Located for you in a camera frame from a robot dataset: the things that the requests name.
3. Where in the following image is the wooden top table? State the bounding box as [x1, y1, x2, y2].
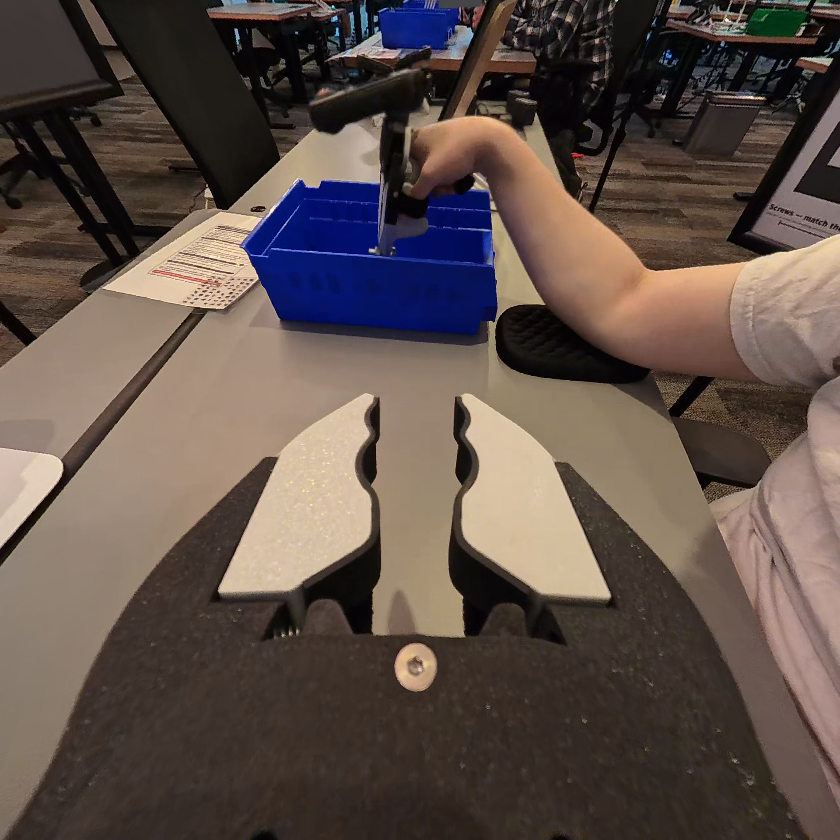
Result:
[209, 3, 349, 130]

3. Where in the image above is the black board wooden back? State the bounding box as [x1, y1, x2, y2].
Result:
[438, 0, 519, 122]

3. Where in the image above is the blue plastic bin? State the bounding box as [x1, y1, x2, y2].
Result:
[241, 178, 497, 336]

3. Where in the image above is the blue storage box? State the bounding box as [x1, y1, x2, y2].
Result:
[378, 7, 460, 51]

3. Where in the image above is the laminated printed instruction sheet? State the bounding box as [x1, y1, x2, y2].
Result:
[104, 210, 262, 311]

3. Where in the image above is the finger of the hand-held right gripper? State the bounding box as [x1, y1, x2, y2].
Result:
[394, 211, 431, 253]
[376, 164, 398, 258]

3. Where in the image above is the green storage box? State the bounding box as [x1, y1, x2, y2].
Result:
[747, 8, 808, 38]

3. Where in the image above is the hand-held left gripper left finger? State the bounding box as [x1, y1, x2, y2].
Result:
[217, 394, 383, 637]

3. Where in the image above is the black panel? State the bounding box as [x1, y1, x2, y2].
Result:
[92, 0, 282, 211]

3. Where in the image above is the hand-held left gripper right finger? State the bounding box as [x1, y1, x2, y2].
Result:
[449, 394, 613, 639]

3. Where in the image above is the grey metal bin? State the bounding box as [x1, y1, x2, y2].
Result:
[682, 92, 767, 156]

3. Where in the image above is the black framed display board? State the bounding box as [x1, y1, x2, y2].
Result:
[0, 0, 143, 263]

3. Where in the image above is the black mesh office chair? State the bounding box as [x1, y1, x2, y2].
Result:
[532, 0, 677, 198]

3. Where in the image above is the black white marker poster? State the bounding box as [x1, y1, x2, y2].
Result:
[669, 66, 840, 419]

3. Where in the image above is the person's right hand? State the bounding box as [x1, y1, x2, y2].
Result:
[403, 117, 527, 199]

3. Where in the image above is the wooden board document stand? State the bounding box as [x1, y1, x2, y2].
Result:
[0, 448, 64, 550]

